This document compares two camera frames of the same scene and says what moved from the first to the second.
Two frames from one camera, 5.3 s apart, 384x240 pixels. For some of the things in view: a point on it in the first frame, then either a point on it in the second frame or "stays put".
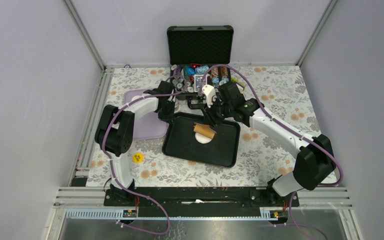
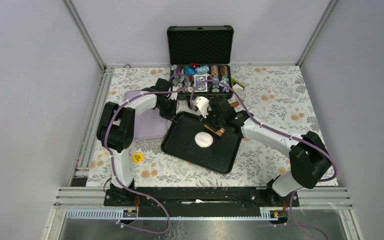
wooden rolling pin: [204, 130] to [220, 132]
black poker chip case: [199, 57] stays put
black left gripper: [169, 117] stays put
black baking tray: [180, 141] stays put
